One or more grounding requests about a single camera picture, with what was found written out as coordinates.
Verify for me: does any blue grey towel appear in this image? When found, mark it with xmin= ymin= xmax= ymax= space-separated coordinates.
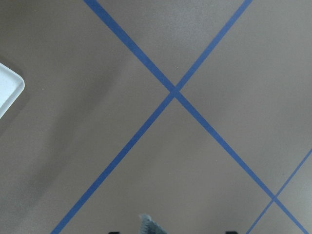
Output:
xmin=139 ymin=214 xmax=168 ymax=234

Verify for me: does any white wooden towel rack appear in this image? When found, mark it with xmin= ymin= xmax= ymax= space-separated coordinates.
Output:
xmin=0 ymin=63 xmax=25 ymax=117

